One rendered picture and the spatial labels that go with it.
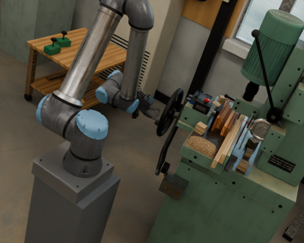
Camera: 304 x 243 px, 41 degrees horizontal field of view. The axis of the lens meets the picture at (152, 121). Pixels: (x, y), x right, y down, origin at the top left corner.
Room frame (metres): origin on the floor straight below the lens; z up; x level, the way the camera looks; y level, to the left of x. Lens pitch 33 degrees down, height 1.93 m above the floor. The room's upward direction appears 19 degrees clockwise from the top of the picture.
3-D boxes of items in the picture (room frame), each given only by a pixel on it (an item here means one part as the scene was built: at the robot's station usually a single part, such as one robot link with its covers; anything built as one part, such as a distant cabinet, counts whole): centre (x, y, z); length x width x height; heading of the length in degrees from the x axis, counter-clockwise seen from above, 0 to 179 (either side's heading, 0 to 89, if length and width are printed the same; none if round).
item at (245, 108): (1.80, -0.43, 1.03); 0.14 x 0.07 x 0.09; 76
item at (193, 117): (1.80, -0.21, 0.91); 0.15 x 0.14 x 0.09; 166
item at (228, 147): (1.75, -0.42, 0.92); 0.60 x 0.02 x 0.05; 166
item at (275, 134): (1.61, -0.55, 1.02); 0.09 x 0.07 x 0.12; 166
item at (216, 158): (1.73, -0.39, 0.92); 0.67 x 0.02 x 0.04; 166
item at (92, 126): (1.47, 0.26, 0.82); 0.17 x 0.15 x 0.18; 72
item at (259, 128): (1.65, -0.51, 1.02); 0.12 x 0.03 x 0.12; 76
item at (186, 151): (1.78, -0.29, 0.87); 0.61 x 0.30 x 0.06; 166
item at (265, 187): (1.78, -0.53, 0.76); 0.57 x 0.45 x 0.09; 76
